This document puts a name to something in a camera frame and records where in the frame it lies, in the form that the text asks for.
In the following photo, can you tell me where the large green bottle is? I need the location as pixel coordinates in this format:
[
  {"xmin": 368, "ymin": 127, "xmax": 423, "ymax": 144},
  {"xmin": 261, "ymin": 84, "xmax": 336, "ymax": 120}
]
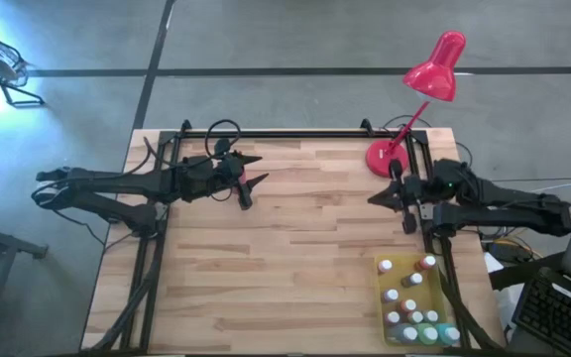
[{"xmin": 416, "ymin": 323, "xmax": 441, "ymax": 347}]

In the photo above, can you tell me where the yellow cable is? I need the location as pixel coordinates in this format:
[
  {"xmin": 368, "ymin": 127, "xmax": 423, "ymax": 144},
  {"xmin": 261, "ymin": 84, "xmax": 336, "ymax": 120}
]
[{"xmin": 493, "ymin": 235, "xmax": 539, "ymax": 257}]

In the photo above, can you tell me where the red desk lamp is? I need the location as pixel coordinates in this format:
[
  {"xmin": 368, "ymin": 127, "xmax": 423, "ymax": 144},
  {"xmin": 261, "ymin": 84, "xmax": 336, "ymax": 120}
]
[{"xmin": 365, "ymin": 30, "xmax": 468, "ymax": 179}]

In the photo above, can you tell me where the black aluminium frame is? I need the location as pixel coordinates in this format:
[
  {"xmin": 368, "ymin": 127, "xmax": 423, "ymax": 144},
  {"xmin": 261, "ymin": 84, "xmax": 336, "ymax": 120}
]
[{"xmin": 82, "ymin": 118, "xmax": 505, "ymax": 356}]

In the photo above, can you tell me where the black keyboard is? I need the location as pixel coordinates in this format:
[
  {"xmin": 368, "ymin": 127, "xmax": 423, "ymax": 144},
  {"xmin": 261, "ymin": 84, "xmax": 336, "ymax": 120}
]
[{"xmin": 512, "ymin": 267, "xmax": 571, "ymax": 356}]

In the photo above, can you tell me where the black power adapter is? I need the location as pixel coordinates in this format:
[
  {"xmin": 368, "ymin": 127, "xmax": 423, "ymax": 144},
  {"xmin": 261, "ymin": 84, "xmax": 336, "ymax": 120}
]
[{"xmin": 488, "ymin": 241, "xmax": 529, "ymax": 264}]

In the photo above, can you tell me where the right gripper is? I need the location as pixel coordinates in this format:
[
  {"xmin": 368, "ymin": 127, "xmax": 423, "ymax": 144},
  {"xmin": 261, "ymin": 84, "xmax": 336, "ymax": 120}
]
[{"xmin": 367, "ymin": 158, "xmax": 441, "ymax": 236}]

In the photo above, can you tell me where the black camera cable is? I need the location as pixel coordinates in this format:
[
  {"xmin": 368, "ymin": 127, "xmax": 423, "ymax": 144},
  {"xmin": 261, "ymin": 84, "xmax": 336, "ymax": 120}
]
[{"xmin": 203, "ymin": 118, "xmax": 243, "ymax": 161}]

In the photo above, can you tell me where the red orange paint bottle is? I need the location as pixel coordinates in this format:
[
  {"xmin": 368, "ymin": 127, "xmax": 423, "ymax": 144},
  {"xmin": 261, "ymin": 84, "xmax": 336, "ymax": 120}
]
[{"xmin": 415, "ymin": 254, "xmax": 437, "ymax": 273}]

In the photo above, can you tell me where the yellow translucent tray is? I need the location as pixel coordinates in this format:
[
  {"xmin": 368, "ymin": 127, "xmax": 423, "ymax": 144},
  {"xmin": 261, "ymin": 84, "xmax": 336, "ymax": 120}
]
[{"xmin": 373, "ymin": 253, "xmax": 449, "ymax": 348}]

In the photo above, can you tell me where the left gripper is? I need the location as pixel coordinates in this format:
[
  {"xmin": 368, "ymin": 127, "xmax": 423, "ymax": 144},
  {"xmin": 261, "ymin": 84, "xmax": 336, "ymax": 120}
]
[{"xmin": 178, "ymin": 151, "xmax": 271, "ymax": 211}]

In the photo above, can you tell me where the large dark teal bottle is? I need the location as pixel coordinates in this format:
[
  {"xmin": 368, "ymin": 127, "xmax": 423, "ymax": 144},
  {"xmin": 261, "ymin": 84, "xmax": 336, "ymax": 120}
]
[{"xmin": 389, "ymin": 324, "xmax": 420, "ymax": 347}]

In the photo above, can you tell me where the white cable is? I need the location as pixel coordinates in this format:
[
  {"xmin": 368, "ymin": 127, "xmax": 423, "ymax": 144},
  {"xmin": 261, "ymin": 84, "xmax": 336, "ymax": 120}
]
[{"xmin": 527, "ymin": 178, "xmax": 571, "ymax": 195}]

